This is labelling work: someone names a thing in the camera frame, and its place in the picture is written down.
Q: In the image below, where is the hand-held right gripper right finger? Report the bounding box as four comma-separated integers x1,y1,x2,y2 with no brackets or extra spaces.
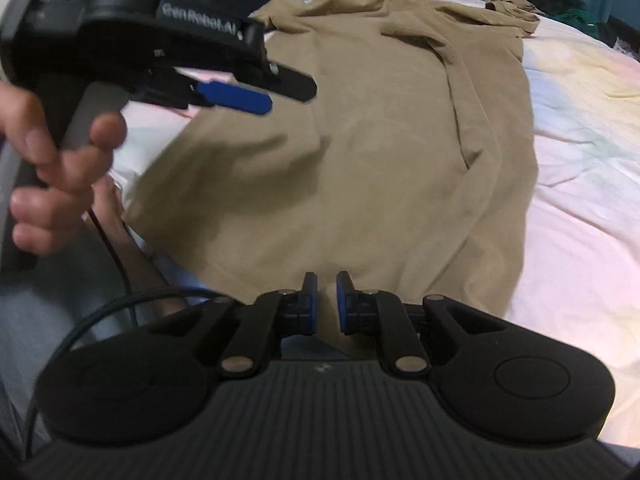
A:
336,270,507,377

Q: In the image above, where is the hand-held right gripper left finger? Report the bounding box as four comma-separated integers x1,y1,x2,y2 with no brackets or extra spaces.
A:
150,271,319,380

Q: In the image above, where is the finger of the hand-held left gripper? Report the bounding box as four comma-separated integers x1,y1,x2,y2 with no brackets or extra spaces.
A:
131,67,274,117
232,57,319,103

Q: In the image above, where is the tan t-shirt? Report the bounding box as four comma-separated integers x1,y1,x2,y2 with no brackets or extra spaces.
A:
121,0,542,312

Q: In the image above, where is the person's left hand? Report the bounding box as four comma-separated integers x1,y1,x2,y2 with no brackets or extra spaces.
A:
0,80,128,257

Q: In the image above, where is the green cloth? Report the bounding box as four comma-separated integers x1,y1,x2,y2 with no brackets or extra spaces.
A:
557,7,607,38

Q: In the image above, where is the black cable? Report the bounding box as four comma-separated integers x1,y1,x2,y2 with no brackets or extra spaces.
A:
22,208,236,463

